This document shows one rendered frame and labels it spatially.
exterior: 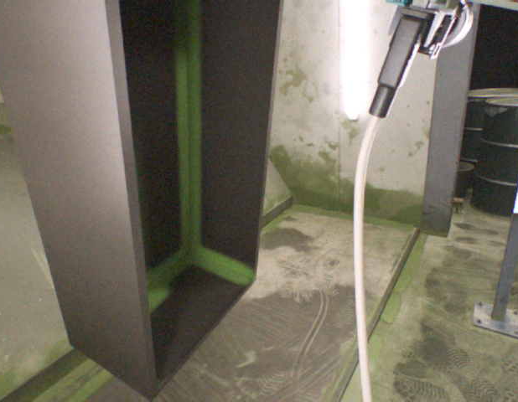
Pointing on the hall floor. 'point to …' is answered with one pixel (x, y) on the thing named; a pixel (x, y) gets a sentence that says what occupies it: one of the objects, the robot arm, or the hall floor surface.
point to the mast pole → (509, 265)
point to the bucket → (463, 178)
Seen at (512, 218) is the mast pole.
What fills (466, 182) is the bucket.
